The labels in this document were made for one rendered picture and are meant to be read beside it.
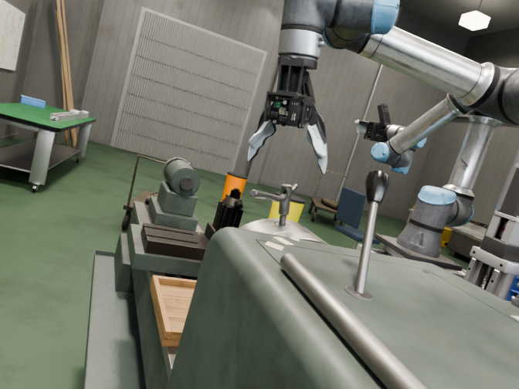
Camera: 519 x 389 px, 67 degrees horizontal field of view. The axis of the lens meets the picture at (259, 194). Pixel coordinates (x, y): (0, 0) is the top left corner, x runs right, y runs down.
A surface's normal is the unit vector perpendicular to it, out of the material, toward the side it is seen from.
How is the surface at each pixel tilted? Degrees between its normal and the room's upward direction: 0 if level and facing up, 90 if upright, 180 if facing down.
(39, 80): 90
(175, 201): 90
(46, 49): 90
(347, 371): 27
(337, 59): 90
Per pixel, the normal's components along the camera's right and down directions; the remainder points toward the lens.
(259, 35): 0.25, 0.23
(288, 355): -0.90, -0.20
